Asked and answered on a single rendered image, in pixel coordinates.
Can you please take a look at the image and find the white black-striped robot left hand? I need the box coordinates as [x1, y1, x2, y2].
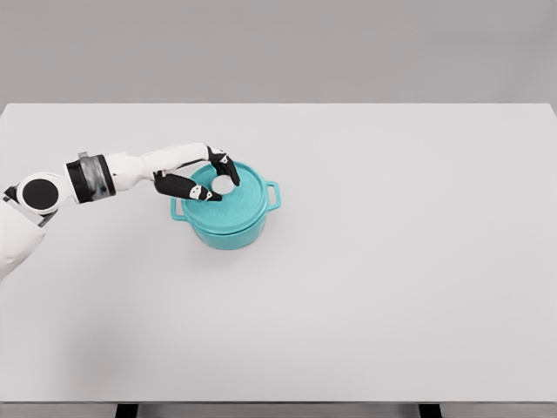
[139, 141, 241, 203]

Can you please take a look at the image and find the teal pot lid white knob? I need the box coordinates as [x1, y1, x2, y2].
[180, 160, 268, 233]

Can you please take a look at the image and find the teal pot with handles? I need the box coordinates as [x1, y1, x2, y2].
[170, 180, 282, 251]

